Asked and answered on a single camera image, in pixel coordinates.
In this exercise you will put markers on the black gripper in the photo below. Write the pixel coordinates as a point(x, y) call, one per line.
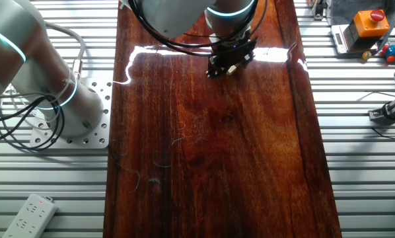
point(232, 53)

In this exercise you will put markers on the pale wooden Jenga block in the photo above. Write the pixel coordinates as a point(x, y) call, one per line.
point(232, 69)

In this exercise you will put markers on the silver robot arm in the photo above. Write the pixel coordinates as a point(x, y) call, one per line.
point(85, 109)

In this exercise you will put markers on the dark red wooden board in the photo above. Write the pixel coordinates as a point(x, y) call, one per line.
point(201, 148)

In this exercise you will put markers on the silver digital scale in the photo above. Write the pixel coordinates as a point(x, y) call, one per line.
point(339, 38)

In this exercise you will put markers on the orange emergency stop box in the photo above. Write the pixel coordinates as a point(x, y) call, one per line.
point(346, 10)
point(369, 26)

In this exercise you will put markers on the blue round toy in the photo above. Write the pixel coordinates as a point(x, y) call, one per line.
point(393, 53)

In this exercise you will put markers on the white power strip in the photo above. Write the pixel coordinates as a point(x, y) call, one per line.
point(29, 218)

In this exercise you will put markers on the black clamp bracket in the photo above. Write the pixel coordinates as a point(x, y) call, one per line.
point(319, 8)

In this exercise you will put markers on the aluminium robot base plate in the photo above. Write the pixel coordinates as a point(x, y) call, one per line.
point(98, 139)

